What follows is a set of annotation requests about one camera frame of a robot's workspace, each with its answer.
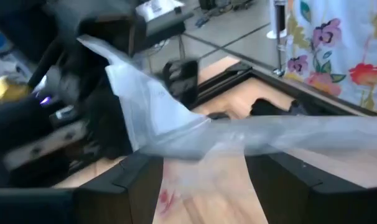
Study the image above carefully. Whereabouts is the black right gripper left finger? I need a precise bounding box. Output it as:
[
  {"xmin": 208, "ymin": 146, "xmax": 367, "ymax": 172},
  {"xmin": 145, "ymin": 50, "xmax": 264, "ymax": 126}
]
[{"xmin": 0, "ymin": 151, "xmax": 164, "ymax": 224}]

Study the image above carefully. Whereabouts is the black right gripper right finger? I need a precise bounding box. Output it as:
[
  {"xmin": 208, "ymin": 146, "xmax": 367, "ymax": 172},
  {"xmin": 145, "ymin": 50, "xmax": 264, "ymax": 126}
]
[{"xmin": 245, "ymin": 152, "xmax": 377, "ymax": 224}]

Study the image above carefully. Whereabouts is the red rubber band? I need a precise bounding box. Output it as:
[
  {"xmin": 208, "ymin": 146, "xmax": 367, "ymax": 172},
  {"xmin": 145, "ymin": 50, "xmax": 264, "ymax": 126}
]
[{"xmin": 158, "ymin": 185, "xmax": 177, "ymax": 216}]

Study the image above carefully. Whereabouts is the clear plastic zip bag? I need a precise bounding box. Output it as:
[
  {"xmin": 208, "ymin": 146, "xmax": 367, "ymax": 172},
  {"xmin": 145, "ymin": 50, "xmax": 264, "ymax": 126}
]
[{"xmin": 77, "ymin": 34, "xmax": 377, "ymax": 224}]

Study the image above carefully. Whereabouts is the black and gray work glove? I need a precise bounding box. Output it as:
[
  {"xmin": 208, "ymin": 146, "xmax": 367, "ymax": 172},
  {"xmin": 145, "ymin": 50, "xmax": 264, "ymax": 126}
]
[{"xmin": 249, "ymin": 98, "xmax": 309, "ymax": 116}]

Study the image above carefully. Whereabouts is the white paper sheet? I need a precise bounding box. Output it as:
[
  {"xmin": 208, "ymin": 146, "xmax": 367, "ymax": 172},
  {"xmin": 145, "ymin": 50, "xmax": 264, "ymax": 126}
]
[{"xmin": 135, "ymin": 0, "xmax": 185, "ymax": 22}]

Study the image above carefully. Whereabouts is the white floral cloth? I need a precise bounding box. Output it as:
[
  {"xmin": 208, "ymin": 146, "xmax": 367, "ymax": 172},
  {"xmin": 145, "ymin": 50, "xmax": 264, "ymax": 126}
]
[{"xmin": 283, "ymin": 0, "xmax": 377, "ymax": 116}]

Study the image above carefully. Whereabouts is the white round pedestal base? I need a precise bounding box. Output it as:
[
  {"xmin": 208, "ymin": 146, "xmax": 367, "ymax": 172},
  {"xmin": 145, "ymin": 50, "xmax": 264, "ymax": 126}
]
[{"xmin": 266, "ymin": 0, "xmax": 289, "ymax": 40}]

